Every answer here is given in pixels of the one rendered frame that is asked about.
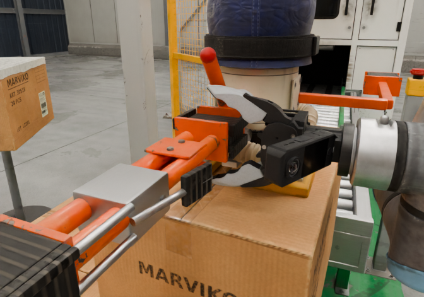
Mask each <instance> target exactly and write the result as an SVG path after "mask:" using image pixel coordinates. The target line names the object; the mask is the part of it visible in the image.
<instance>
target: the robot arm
mask: <svg viewBox="0 0 424 297"><path fill-rule="evenodd" d="M207 89H208V90H209V92H210V93H211V94H212V95H213V96H214V97H215V98H217V99H220V100H222V101H224V102H225V103H226V105H227V106H228V107H230V108H234V109H236V110H237V111H239V112H240V114H241V116H242V118H243V119H244V120H245V121H246V122H248V123H250V124H253V123H255V122H259V121H262V120H263V121H264V122H265V125H266V127H265V129H264V130H263V131H259V132H258V133H257V136H258V137H259V138H260V139H261V150H260V151H258V153H257V154H256V157H257V158H261V161H260V162H258V163H256V162H255V161H253V160H249V161H246V162H245V163H244V164H243V165H242V166H241V167H240V168H238V169H236V170H229V171H228V172H227V173H223V174H217V175H215V176H213V178H212V183H213V184H216V185H222V186H228V187H263V186H267V185H270V184H272V183H273V184H275V185H277V186H280V187H284V186H286V185H289V184H291V183H293V182H295V181H297V180H300V179H301V178H303V177H306V176H307V175H310V174H312V173H314V172H316V171H318V170H321V169H323V168H325V167H327V166H329V165H330V164H331V162H336V163H338V172H337V175H338V176H343V177H348V175H350V184H351V185H354V186H359V187H366V188H370V189H372V192H373V195H374V199H375V201H376V202H377V204H378V206H379V209H380V213H381V215H382V219H383V222H384V226H385V228H386V231H387V234H388V237H389V241H390V245H389V252H387V253H386V258H387V268H388V269H389V272H390V273H391V274H392V275H393V276H394V277H395V278H396V279H397V280H398V281H399V282H401V283H403V284H404V285H405V286H407V287H409V288H411V289H414V290H416V291H419V292H421V293H424V99H423V101H422V103H421V105H420V107H419V109H418V111H417V113H416V115H415V117H414V119H413V120H412V122H405V121H397V120H389V116H387V115H382V116H381V117H380V119H372V118H365V117H360V118H359V119H358V120H357V123H356V127H355V124H351V123H344V124H343V125H340V126H339V128H333V127H322V126H315V125H310V122H308V116H309V111H302V110H288V109H282V108H281V107H280V106H279V105H277V104H276V103H275V102H272V101H270V100H267V99H263V98H258V97H254V96H253V94H251V93H250V92H249V91H247V90H244V89H241V90H237V89H235V88H231V87H228V86H223V85H208V87H207ZM286 112H295V113H297V114H294V113H286Z"/></svg>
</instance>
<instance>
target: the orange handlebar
mask: <svg viewBox="0 0 424 297"><path fill-rule="evenodd" d="M377 91H378V94H379V98H371V97H362V96H345V95H328V94H319V93H302V92H300V93H299V96H298V101H299V103H305V104H313V105H327V106H335V107H350V108H364V109H372V110H390V109H392V108H393V105H394V100H393V98H392V95H391V92H390V90H389V87H388V85H387V83H386V82H378V85H377ZM219 145H220V141H219V139H218V138H217V137H216V136H215V135H208V136H207V137H205V138H204V139H203V140H202V141H200V142H195V141H194V137H193V135H192V134H191V133H190V132H187V131H185V132H183V133H181V134H179V135H178V136H176V137H175V138H169V137H164V138H163V139H161V140H159V141H158V142H156V143H155V144H152V145H151V146H149V147H148V148H146V149H145V150H144V152H146V153H149V154H147V155H146V156H144V157H142V158H141V159H139V160H138V161H136V162H134V163H133V164H132V166H138V167H142V168H149V169H152V170H159V171H163V172H167V173H168V187H169V190H170V189H171V188H172V187H174V186H175V185H176V184H177V183H178V182H180V177H181V176H182V175H184V174H185V173H187V172H189V171H191V170H193V169H195V168H197V167H198V166H200V165H202V164H204V163H205V161H203V160H204V159H206V158H207V157H208V156H209V155H210V154H211V153H212V152H213V151H214V150H216V149H217V148H218V147H219ZM119 210H120V209H119V208H117V207H113V208H110V209H109V210H108V211H106V212H105V213H103V214H102V215H101V216H100V217H98V218H97V219H96V220H94V221H93V222H92V223H90V224H89V225H88V226H86V227H85V228H83V229H82V230H81V231H80V232H78V233H77V234H75V235H74V236H73V237H72V239H73V246H74V245H75V244H77V243H78V242H79V241H80V240H82V239H83V238H84V237H85V236H86V235H88V234H89V233H91V232H92V231H93V230H94V229H96V228H97V227H98V226H100V225H101V224H102V223H103V222H105V221H106V220H107V219H109V218H110V217H111V216H112V215H114V214H115V213H116V212H117V211H119ZM90 217H91V207H90V206H89V204H88V203H87V202H86V201H85V200H83V199H80V198H78V199H75V200H74V201H72V202H70V203H69V204H67V205H65V206H64V207H62V208H60V209H59V210H58V211H56V212H54V213H53V214H51V215H50V216H48V217H46V218H45V219H43V220H41V221H40V222H38V223H37V224H36V225H39V226H43V227H45V228H48V229H52V230H55V231H58V232H61V233H65V234H67V235H68V234H69V233H70V232H72V231H73V230H75V229H76V228H77V227H79V226H80V225H82V224H83V223H84V222H85V221H87V220H89V219H90ZM129 219H130V218H129V217H128V216H127V217H126V218H124V219H123V220H122V221H121V222H120V223H119V224H117V225H116V226H115V227H113V228H112V229H111V230H110V231H109V232H108V233H106V234H105V235H104V236H103V237H101V239H99V240H98V241H97V242H95V243H94V244H93V245H92V246H91V247H90V248H88V249H87V250H86V251H85V252H83V253H82V254H81V255H80V257H79V258H78V259H77V260H76V267H77V268H78V270H80V269H81V268H82V267H83V266H84V265H85V264H86V263H87V262H88V261H90V260H91V259H92V258H93V257H94V256H96V254H97V253H98V252H100V251H101V250H102V249H103V248H104V247H106V246H107V245H108V244H109V243H110V242H111V241H112V240H113V239H114V238H116V237H117V236H118V235H119V234H120V233H122V232H123V231H124V230H125V229H126V228H127V227H128V226H129V223H130V221H129Z"/></svg>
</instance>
